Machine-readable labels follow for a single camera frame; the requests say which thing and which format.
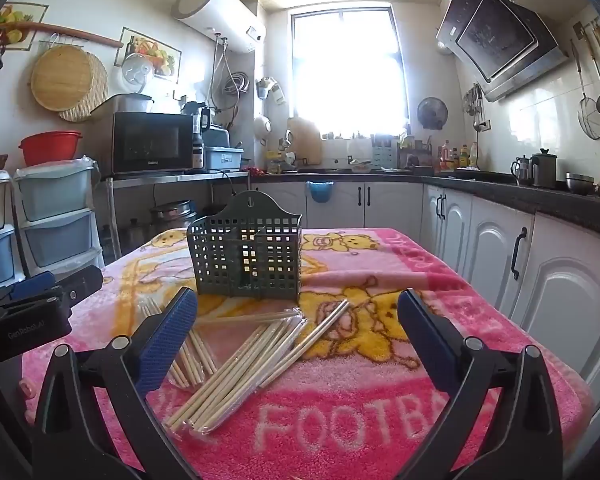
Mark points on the wooden cutting board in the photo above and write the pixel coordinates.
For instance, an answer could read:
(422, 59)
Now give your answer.
(305, 142)

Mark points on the pale green knife holder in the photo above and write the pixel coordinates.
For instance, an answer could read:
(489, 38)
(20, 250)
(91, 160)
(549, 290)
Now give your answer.
(384, 152)

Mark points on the tall dark steel kettle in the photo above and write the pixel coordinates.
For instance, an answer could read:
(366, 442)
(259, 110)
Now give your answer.
(544, 170)

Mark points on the black blender jug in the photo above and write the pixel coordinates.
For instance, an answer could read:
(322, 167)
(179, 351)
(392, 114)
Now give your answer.
(197, 120)

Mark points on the black kitchen countertop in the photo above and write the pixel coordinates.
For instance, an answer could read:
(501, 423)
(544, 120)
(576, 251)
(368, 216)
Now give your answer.
(530, 197)

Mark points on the stainless steel shelf table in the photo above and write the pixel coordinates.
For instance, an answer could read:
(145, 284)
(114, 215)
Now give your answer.
(180, 177)

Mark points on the blue-grey plastic drawer unit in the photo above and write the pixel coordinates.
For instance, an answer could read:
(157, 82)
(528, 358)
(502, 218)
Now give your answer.
(55, 215)

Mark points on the black microwave oven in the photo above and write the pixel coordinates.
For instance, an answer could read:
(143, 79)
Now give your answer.
(150, 142)

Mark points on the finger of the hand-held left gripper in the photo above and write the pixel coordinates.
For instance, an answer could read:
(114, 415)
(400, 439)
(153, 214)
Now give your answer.
(32, 285)
(82, 282)

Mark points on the red plastic basin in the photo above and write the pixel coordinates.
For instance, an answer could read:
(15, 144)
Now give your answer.
(50, 149)

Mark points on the yellow oil bottle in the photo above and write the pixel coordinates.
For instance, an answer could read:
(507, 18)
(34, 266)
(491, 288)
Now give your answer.
(463, 157)

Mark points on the round woven straw mat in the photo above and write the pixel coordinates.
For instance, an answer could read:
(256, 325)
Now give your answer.
(97, 95)

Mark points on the blue plastic storage box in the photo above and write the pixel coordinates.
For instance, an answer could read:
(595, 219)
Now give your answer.
(222, 159)

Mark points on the black glass range hood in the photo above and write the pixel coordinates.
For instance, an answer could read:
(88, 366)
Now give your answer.
(500, 40)

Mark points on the green plastic utensil basket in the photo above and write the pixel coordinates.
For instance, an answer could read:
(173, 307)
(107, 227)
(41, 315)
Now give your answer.
(245, 260)

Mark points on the steel bowl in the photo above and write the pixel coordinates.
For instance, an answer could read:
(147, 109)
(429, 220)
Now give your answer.
(579, 184)

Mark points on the stacked steel steamer pot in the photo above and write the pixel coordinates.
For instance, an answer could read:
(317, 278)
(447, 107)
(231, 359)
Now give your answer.
(172, 215)

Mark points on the steel pot with lid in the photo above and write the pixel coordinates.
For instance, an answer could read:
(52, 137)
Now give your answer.
(135, 103)

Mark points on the bunch of bamboo chopsticks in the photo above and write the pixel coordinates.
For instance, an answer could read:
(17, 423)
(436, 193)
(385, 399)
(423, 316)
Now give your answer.
(250, 365)

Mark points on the white cylindrical water heater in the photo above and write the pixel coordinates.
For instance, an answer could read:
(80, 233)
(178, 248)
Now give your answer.
(215, 15)

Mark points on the white wall utensil holder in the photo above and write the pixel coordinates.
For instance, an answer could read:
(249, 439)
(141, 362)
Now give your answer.
(270, 91)

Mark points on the kitchen window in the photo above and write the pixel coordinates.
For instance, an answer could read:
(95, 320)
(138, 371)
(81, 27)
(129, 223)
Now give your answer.
(350, 70)

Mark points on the small steel kettle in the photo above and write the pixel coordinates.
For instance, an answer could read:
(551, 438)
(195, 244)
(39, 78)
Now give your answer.
(521, 172)

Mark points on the long wooden rolling pin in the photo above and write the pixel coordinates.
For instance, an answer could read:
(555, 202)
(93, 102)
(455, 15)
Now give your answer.
(70, 32)

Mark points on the white base kitchen cabinets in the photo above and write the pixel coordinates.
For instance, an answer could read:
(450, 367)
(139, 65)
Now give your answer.
(490, 240)

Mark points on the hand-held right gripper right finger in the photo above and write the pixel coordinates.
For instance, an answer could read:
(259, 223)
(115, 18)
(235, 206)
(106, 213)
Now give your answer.
(427, 340)

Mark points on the round bamboo tray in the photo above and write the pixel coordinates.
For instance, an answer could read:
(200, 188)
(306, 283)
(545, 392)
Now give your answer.
(60, 77)

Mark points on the small grey wall fan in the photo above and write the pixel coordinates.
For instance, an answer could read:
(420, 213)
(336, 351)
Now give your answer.
(432, 112)

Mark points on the pale plastic bottle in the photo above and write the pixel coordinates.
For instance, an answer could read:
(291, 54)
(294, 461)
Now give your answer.
(474, 156)

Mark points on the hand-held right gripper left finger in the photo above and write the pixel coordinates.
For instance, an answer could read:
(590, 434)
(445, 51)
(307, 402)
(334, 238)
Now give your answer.
(167, 340)

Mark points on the white round hanging container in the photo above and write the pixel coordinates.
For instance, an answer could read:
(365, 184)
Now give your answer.
(262, 129)

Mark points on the pink printed bear blanket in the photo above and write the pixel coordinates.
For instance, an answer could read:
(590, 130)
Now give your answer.
(360, 410)

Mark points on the fruit wall poster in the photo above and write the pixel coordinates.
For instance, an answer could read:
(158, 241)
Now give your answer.
(167, 57)
(20, 20)

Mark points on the hanging steel utensils bundle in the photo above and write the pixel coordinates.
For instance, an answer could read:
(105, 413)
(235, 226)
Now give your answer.
(475, 105)

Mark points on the blue hanging plastic bin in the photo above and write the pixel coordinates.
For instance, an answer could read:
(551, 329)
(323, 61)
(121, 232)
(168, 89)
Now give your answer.
(319, 192)

